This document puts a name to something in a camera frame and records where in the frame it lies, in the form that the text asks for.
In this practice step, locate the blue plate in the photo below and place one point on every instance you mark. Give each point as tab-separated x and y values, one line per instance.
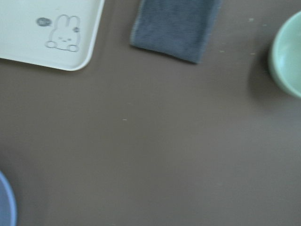
8	209

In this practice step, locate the grey folded cloth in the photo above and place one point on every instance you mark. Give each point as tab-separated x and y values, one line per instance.
178	28

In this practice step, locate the cream tray with bear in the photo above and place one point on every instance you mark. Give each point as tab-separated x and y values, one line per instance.
58	34

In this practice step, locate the green bowl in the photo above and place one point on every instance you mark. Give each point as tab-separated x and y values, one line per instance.
285	56

